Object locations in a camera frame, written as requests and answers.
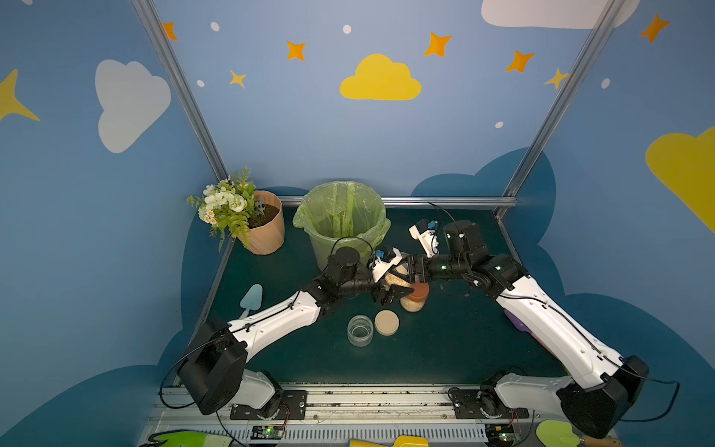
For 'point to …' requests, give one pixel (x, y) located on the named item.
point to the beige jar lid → (386, 322)
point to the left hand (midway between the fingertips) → (409, 276)
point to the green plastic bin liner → (343, 210)
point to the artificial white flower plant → (228, 207)
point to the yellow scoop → (398, 441)
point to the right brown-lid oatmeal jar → (415, 301)
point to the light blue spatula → (252, 300)
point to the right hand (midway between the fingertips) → (402, 265)
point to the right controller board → (501, 435)
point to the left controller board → (267, 432)
